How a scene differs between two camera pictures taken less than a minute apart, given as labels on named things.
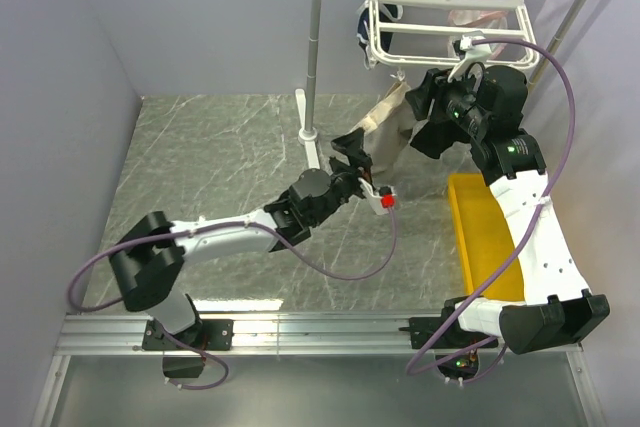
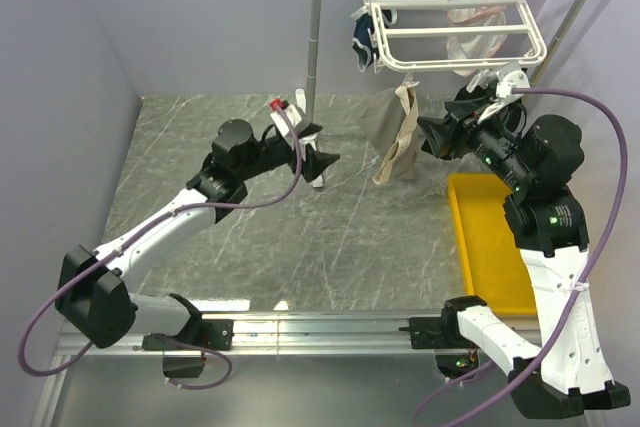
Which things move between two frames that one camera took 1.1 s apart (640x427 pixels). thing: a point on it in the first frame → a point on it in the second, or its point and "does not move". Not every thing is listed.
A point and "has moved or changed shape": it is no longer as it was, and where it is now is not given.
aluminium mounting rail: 271,335 does not move
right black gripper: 435,85 → 440,130
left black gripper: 352,146 → 316,162
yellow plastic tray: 484,238 does not move
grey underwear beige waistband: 384,130 has moved or changed shape
